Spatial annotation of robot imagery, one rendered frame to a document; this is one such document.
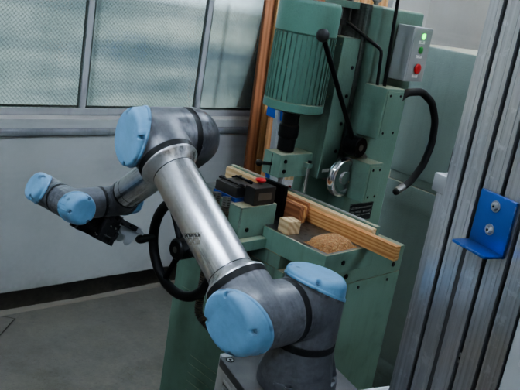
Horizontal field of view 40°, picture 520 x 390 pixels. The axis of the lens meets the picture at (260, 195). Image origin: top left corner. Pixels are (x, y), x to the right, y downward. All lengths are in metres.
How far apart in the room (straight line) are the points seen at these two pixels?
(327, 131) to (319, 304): 0.94
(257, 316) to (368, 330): 1.25
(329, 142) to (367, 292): 0.50
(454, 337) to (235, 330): 0.35
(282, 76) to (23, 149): 1.39
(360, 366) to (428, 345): 1.19
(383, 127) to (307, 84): 0.27
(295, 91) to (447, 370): 1.00
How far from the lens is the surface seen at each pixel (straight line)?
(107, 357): 3.02
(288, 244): 1.90
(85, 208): 1.69
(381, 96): 2.09
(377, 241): 1.90
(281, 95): 2.00
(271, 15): 3.49
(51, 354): 3.01
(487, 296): 1.16
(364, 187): 2.11
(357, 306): 2.28
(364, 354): 2.43
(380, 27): 2.13
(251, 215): 1.91
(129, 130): 1.37
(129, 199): 1.71
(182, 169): 1.32
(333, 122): 2.12
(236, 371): 1.39
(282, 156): 2.05
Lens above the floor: 1.52
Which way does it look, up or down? 16 degrees down
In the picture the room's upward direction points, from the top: 10 degrees clockwise
